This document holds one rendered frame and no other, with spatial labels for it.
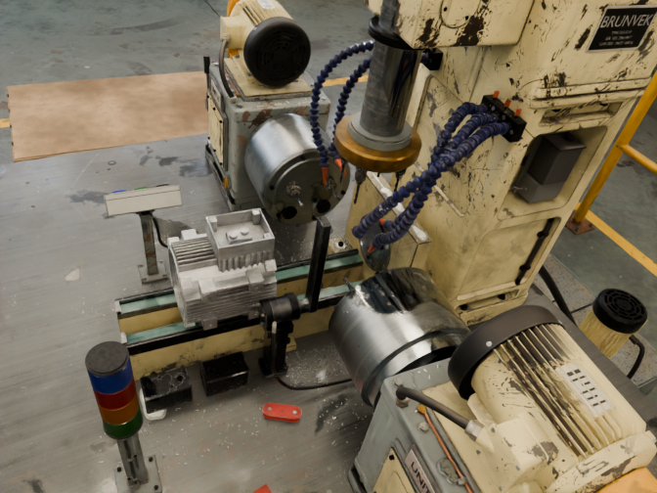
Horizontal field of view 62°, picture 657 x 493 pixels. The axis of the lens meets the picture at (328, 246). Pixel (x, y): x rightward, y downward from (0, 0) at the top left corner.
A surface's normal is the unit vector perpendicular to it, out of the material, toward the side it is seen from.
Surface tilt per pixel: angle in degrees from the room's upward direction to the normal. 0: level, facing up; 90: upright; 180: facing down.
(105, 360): 0
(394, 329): 32
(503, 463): 90
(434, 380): 0
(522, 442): 0
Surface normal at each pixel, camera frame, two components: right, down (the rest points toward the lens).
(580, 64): 0.39, 0.67
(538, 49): -0.91, 0.18
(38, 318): 0.13, -0.72
